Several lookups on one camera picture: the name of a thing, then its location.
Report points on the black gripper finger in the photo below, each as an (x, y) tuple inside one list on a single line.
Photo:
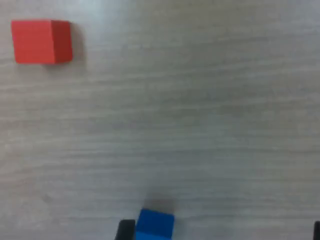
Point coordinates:
[(317, 231), (126, 230)]

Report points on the blue cube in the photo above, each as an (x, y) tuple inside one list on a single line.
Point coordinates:
[(155, 225)]

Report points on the red cube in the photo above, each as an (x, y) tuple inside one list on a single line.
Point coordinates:
[(35, 42)]

